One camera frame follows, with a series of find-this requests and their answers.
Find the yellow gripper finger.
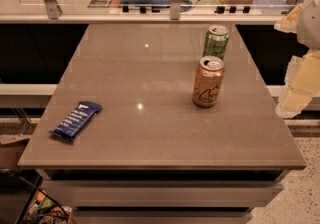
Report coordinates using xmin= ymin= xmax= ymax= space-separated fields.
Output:
xmin=276 ymin=49 xmax=320 ymax=118
xmin=274 ymin=4 xmax=302 ymax=34

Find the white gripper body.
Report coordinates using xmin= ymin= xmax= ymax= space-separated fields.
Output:
xmin=297 ymin=0 xmax=320 ymax=49

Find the green soda can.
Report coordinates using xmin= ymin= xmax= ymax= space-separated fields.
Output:
xmin=203 ymin=25 xmax=229 ymax=59

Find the orange soda can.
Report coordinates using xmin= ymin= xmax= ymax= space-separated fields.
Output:
xmin=193 ymin=56 xmax=224 ymax=107

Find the blue rxbar wrapper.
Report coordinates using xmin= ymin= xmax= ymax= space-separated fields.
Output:
xmin=49 ymin=101 xmax=102 ymax=142

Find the grey table drawer unit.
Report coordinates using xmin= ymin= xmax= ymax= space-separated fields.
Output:
xmin=42 ymin=179 xmax=283 ymax=224

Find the snack bag box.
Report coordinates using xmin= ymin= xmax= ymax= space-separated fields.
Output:
xmin=17 ymin=188 xmax=77 ymax=224

